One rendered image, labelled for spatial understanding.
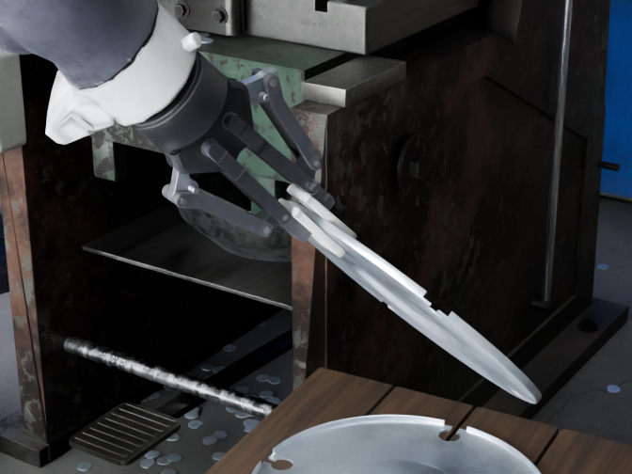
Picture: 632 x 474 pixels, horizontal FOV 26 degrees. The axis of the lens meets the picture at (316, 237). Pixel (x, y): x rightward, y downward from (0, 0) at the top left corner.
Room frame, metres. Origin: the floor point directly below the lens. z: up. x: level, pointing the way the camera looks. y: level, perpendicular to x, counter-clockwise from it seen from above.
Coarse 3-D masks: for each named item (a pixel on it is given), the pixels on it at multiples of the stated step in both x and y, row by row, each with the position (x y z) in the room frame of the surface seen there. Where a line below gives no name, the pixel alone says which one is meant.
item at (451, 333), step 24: (312, 216) 1.06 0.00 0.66; (312, 240) 1.19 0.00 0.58; (336, 240) 1.05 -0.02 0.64; (336, 264) 1.23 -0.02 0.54; (360, 264) 1.08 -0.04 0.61; (384, 264) 1.00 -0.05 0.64; (384, 288) 1.17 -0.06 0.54; (408, 288) 0.99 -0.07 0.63; (408, 312) 1.17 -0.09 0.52; (432, 312) 1.01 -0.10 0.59; (432, 336) 1.18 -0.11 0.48; (456, 336) 1.03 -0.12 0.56; (480, 336) 0.98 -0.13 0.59; (480, 360) 1.07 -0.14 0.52; (504, 360) 0.99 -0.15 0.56; (504, 384) 1.09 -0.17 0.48; (528, 384) 1.01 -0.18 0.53
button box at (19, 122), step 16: (0, 64) 1.68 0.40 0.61; (16, 64) 1.70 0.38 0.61; (0, 80) 1.67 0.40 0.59; (16, 80) 1.70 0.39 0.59; (0, 96) 1.67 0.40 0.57; (16, 96) 1.69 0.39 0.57; (0, 112) 1.67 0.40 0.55; (16, 112) 1.69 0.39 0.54; (0, 128) 1.67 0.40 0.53; (16, 128) 1.69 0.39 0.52; (0, 144) 1.67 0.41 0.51; (16, 144) 1.69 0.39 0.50; (0, 240) 1.74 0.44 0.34
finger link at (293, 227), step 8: (256, 216) 1.04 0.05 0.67; (264, 216) 1.03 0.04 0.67; (272, 216) 1.03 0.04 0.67; (272, 224) 1.03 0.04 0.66; (280, 224) 1.04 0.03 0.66; (288, 224) 1.04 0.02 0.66; (296, 224) 1.04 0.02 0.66; (288, 232) 1.06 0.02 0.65; (296, 232) 1.04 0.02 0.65; (304, 232) 1.05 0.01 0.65; (304, 240) 1.05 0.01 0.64
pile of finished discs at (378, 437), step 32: (384, 416) 1.24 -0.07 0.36; (416, 416) 1.24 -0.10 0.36; (288, 448) 1.19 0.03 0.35; (320, 448) 1.19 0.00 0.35; (352, 448) 1.19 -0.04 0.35; (384, 448) 1.19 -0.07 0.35; (416, 448) 1.19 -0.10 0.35; (448, 448) 1.19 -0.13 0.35; (480, 448) 1.19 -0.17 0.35; (512, 448) 1.18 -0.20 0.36
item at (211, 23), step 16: (176, 0) 1.72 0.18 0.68; (192, 0) 1.70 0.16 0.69; (208, 0) 1.69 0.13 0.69; (224, 0) 1.68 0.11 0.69; (240, 0) 1.68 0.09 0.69; (176, 16) 1.72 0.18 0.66; (192, 16) 1.70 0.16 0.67; (208, 16) 1.69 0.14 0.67; (224, 16) 1.67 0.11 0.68; (240, 16) 1.68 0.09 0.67; (208, 32) 1.69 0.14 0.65; (224, 32) 1.68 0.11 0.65; (240, 32) 1.68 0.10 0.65
